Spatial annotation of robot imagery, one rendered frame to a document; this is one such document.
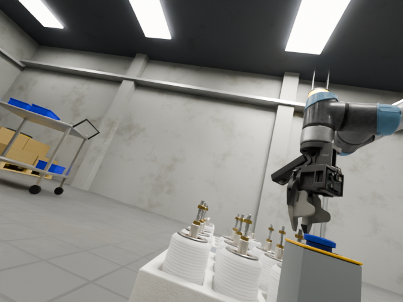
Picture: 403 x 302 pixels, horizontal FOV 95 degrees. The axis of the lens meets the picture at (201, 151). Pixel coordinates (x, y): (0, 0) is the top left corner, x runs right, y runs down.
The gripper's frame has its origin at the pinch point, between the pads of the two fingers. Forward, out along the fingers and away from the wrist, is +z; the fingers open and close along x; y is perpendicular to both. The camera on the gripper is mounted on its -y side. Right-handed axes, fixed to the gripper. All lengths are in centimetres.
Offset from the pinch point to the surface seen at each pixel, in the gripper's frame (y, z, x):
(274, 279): -0.4, 11.9, -4.5
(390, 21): -59, -325, 219
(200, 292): -2.9, 16.8, -20.0
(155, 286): -7.3, 18.5, -27.1
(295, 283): 13.3, 7.9, -17.1
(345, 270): 16.8, 4.6, -13.2
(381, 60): -94, -325, 284
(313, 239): 13.5, 2.2, -14.6
